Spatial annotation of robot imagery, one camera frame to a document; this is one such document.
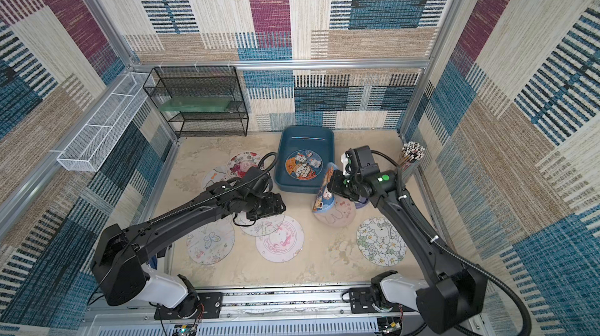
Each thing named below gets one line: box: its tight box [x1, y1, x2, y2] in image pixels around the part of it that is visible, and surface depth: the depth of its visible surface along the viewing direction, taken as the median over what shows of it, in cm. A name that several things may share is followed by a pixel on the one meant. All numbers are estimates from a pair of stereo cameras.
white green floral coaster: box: [356, 216, 408, 267], surface depth 87 cm
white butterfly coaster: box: [186, 214, 236, 265], surface depth 87 cm
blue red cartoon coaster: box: [311, 161, 339, 214], surface depth 78 cm
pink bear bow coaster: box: [312, 195, 357, 229], surface depth 93 cm
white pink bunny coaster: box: [232, 210, 286, 237], surface depth 91 cm
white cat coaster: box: [202, 165, 229, 190], surface depth 107 cm
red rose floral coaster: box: [226, 151, 262, 179], surface depth 111 cm
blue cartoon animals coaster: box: [285, 148, 324, 181], surface depth 110 cm
